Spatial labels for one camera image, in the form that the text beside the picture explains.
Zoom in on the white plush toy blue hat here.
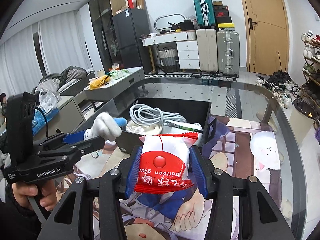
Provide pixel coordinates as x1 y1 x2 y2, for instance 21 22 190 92
84 112 122 141

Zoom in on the red white snack packet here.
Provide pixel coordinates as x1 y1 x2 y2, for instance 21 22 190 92
135 132 199 194

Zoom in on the white cable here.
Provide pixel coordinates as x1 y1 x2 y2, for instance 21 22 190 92
129 103 187 129

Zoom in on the green white snack packet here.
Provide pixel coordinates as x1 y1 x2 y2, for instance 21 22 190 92
164 121 203 133

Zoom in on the person's left hand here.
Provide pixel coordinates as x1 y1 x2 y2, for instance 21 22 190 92
12 180 57 211

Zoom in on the grey side cabinet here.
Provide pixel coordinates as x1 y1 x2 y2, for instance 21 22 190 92
48 96 85 136

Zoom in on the grey sofa with clothes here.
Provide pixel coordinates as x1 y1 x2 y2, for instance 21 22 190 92
31 66 95 96

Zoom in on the yellow plastic bag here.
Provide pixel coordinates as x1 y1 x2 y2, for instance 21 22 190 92
89 75 111 90

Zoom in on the black cardboard box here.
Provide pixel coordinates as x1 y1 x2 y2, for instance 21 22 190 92
116 98 215 153

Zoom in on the grey coffee table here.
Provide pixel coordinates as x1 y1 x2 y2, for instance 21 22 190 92
84 67 145 102

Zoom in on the black refrigerator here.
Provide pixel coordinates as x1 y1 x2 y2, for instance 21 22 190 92
113 8 152 74

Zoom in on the black umbrella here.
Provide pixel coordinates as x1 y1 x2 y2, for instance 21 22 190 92
272 51 292 85

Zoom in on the woven laundry basket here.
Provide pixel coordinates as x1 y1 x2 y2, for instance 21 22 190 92
158 46 178 73

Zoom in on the wooden shoe rack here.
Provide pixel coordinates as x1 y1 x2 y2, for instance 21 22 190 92
301 30 319 107

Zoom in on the white desk with drawers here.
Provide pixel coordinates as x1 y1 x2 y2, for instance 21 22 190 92
140 30 200 74

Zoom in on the silver suitcase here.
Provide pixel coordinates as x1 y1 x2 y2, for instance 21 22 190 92
216 31 240 77

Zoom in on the beige suitcase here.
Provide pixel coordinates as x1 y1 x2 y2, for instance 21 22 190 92
196 29 218 72

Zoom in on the dark glass display cabinet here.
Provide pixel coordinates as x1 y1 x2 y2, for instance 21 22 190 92
88 0 126 72

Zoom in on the oval mirror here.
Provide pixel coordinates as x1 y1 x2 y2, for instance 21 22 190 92
153 14 187 31

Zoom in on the stack of shoe boxes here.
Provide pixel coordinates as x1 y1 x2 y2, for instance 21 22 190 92
213 1 235 31

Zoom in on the wooden door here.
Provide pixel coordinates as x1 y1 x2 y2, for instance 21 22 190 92
241 0 289 75

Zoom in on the teal suitcase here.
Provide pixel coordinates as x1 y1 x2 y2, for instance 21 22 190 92
193 0 216 29

